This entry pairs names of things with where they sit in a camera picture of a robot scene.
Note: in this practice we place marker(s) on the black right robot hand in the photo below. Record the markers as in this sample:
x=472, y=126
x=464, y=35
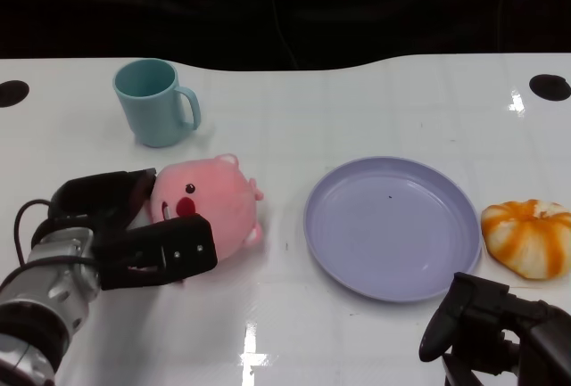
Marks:
x=499, y=323

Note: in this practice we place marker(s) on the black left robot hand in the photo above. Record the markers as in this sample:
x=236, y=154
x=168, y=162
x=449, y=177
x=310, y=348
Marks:
x=178, y=248

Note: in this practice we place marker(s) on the pink plush beaver doll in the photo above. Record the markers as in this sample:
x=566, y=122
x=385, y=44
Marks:
x=218, y=190

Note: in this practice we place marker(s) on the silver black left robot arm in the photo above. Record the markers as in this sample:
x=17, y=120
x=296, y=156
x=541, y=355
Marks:
x=53, y=279

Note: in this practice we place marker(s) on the purple plastic plate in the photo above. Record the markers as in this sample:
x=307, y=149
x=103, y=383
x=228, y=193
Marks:
x=388, y=234

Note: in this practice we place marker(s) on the orange striped toy bun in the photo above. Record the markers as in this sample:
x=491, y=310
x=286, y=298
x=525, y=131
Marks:
x=526, y=239

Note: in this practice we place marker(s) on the teal plastic mug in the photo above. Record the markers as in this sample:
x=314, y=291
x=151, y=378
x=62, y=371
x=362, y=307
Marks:
x=149, y=114

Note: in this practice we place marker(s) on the black round table grommet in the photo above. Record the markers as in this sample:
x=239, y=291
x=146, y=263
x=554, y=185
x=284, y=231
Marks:
x=549, y=87
x=11, y=93

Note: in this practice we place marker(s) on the black backdrop curtain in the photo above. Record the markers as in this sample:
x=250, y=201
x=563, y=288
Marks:
x=134, y=2

